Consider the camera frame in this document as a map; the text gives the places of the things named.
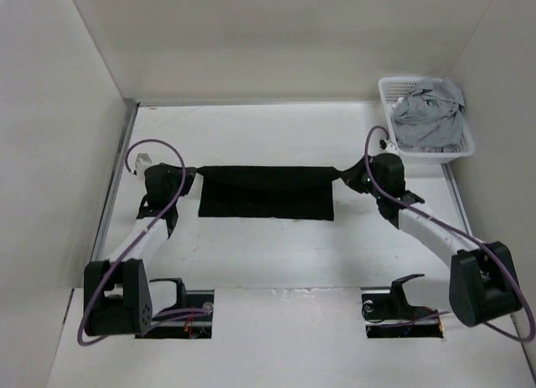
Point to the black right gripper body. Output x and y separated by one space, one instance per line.
377 192

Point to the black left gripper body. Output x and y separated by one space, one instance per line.
177 178

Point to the black tank top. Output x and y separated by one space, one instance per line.
288 192

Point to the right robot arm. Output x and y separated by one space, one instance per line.
481 275

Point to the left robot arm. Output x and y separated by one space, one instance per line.
119 298

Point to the grey tank tops pile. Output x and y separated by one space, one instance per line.
430 117

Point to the white plastic laundry basket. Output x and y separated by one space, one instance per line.
394 88

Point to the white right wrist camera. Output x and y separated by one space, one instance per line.
387 146

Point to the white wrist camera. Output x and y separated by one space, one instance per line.
142 163
387 146

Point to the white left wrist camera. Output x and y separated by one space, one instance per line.
142 163

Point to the right aluminium frame rail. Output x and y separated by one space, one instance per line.
456 197

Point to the aluminium frame rail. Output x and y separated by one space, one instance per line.
456 197
113 178

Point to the left aluminium frame rail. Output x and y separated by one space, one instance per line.
113 178

